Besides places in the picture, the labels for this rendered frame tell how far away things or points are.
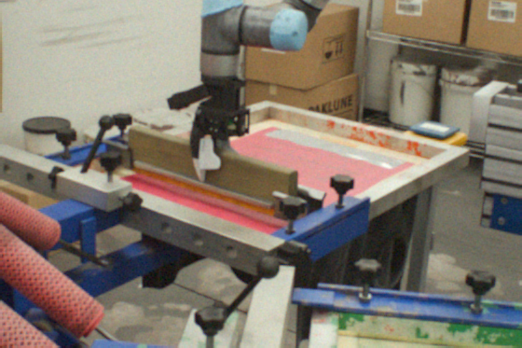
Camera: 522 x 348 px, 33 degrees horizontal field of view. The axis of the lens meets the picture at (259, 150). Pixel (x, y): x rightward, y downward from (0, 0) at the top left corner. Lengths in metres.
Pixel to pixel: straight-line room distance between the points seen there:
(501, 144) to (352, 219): 0.31
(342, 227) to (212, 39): 0.41
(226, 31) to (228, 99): 0.13
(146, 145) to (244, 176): 0.25
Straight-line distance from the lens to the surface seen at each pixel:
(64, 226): 1.47
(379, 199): 1.76
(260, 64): 5.08
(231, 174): 1.70
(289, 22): 1.60
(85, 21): 4.22
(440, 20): 5.03
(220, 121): 1.67
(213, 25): 1.64
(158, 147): 1.81
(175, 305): 3.41
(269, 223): 1.68
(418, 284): 2.47
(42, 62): 4.09
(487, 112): 1.69
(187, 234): 1.46
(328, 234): 1.59
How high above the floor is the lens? 1.60
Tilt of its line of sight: 18 degrees down
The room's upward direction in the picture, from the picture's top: 3 degrees clockwise
